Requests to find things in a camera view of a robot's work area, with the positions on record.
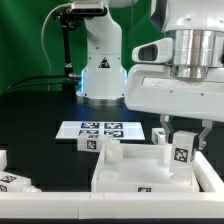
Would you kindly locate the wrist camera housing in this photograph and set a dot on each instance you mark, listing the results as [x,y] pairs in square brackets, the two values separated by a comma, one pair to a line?
[157,52]

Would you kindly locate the silver camera on stand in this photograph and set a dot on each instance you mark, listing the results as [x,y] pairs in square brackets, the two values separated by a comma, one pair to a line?
[88,8]

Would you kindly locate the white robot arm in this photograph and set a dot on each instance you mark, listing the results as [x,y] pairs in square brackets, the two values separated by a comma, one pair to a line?
[180,74]

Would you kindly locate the black camera stand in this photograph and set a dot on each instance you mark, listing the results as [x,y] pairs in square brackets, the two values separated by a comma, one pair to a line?
[69,22]

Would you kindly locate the white U-shaped obstacle fence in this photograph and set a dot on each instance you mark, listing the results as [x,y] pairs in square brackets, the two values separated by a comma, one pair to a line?
[86,205]

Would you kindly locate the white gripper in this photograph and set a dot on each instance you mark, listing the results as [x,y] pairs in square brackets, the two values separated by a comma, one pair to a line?
[150,88]

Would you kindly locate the white tag sheet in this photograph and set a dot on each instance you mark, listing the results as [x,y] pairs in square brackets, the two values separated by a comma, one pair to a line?
[115,130]

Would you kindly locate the white square table top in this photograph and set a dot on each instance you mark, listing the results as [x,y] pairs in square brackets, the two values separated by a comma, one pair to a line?
[138,168]

